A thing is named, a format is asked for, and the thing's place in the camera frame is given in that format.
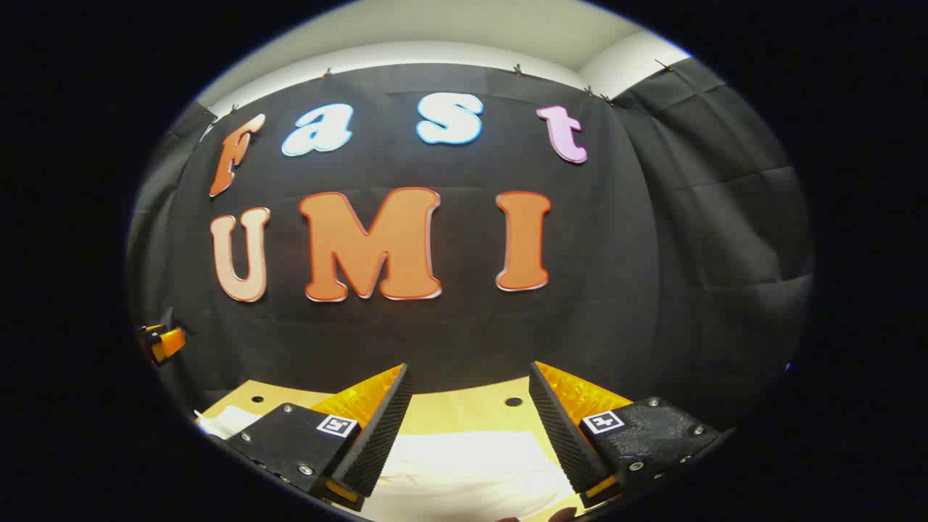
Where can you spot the white jeans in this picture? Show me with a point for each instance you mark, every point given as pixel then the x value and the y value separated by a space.
pixel 464 471

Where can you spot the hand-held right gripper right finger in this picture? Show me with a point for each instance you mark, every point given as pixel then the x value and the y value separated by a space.
pixel 558 435

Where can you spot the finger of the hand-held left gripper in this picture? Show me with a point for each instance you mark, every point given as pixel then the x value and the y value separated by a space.
pixel 167 342

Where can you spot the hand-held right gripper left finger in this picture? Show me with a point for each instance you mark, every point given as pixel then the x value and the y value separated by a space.
pixel 380 435

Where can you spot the black backdrop cloth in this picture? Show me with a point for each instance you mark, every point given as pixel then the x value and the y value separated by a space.
pixel 638 254

